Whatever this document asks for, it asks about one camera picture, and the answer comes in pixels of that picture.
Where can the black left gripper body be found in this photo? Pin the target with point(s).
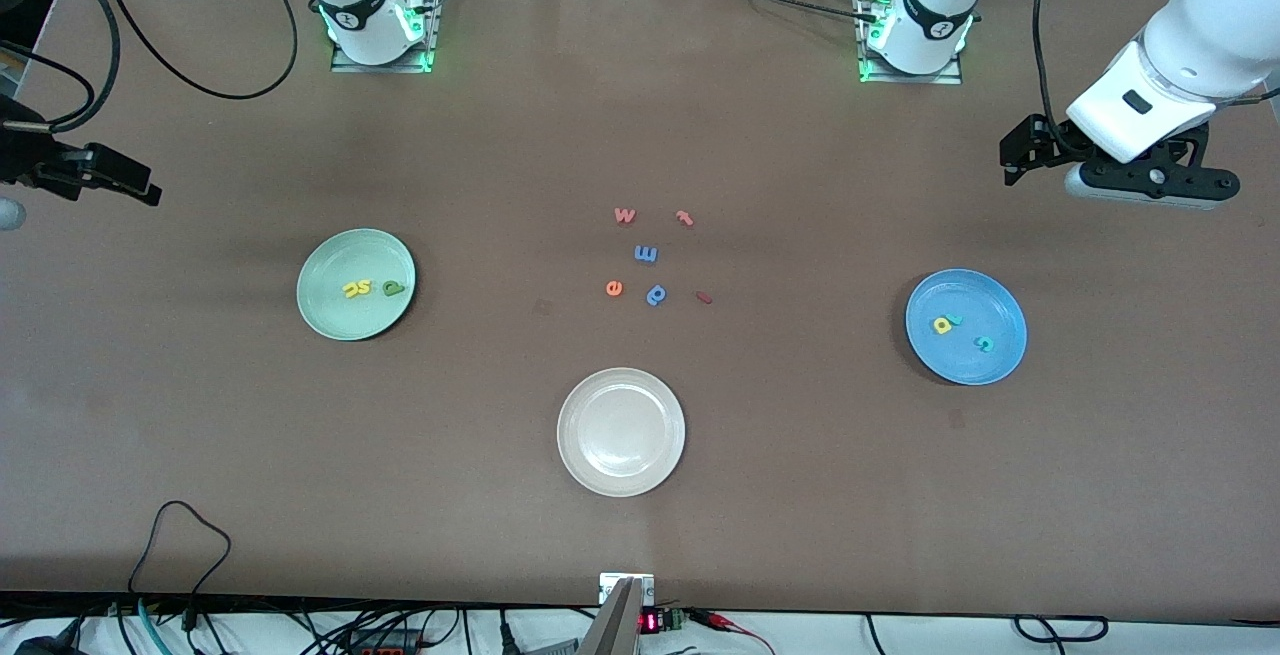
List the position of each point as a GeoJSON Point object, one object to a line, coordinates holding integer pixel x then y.
{"type": "Point", "coordinates": [1050, 138]}

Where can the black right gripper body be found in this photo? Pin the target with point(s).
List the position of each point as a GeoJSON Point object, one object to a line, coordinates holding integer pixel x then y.
{"type": "Point", "coordinates": [22, 153]}

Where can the yellow letter d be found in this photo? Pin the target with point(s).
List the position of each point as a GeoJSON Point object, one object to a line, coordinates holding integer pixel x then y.
{"type": "Point", "coordinates": [942, 325]}

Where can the green letter p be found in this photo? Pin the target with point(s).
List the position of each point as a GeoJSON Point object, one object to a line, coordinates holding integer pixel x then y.
{"type": "Point", "coordinates": [393, 286]}

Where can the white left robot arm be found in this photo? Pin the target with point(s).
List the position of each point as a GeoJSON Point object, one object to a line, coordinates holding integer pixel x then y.
{"type": "Point", "coordinates": [1200, 35]}

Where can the blue plate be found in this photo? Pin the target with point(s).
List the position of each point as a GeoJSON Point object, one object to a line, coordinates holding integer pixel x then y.
{"type": "Point", "coordinates": [965, 355]}

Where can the green plate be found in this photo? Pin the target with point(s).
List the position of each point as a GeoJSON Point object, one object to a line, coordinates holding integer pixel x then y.
{"type": "Point", "coordinates": [340, 320]}

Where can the blue letter m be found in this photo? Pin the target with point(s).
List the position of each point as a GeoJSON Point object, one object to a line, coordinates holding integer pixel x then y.
{"type": "Point", "coordinates": [645, 254]}

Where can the blue letter a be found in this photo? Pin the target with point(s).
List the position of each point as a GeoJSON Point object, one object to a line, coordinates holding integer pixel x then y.
{"type": "Point", "coordinates": [656, 295]}

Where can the pink letter w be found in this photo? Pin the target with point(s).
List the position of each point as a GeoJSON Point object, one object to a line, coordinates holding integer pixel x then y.
{"type": "Point", "coordinates": [624, 215]}

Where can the white plate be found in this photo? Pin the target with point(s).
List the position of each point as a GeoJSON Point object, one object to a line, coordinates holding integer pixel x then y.
{"type": "Point", "coordinates": [621, 432]}

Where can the green terminal block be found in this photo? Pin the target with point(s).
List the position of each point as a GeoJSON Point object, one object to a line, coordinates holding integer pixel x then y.
{"type": "Point", "coordinates": [675, 619]}

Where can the red LED display module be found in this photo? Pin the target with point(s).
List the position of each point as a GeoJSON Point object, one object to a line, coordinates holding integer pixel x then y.
{"type": "Point", "coordinates": [650, 622]}

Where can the grey metal bar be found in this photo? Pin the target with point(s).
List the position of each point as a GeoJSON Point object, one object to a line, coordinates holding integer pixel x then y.
{"type": "Point", "coordinates": [615, 625]}

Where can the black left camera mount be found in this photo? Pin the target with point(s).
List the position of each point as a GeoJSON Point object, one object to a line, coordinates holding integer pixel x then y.
{"type": "Point", "coordinates": [1150, 175]}

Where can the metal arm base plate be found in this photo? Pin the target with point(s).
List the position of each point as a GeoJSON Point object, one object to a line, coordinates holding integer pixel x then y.
{"type": "Point", "coordinates": [350, 66]}
{"type": "Point", "coordinates": [930, 79]}

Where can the white camera bracket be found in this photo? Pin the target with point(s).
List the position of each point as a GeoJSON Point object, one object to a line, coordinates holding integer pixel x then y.
{"type": "Point", "coordinates": [645, 587]}

